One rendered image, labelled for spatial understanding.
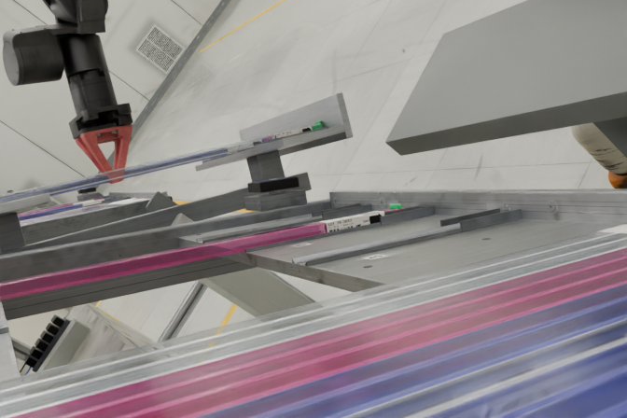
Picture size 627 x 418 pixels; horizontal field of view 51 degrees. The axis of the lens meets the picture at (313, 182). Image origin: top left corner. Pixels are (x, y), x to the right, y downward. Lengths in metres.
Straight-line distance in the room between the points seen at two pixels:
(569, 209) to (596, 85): 0.33
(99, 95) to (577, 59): 0.62
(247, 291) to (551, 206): 0.59
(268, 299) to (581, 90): 0.53
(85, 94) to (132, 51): 7.51
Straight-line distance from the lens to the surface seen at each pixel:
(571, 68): 0.88
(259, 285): 1.02
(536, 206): 0.53
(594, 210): 0.50
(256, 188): 0.78
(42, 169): 8.15
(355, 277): 0.39
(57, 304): 0.71
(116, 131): 0.95
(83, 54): 0.96
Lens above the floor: 1.05
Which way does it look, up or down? 22 degrees down
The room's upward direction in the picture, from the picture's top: 52 degrees counter-clockwise
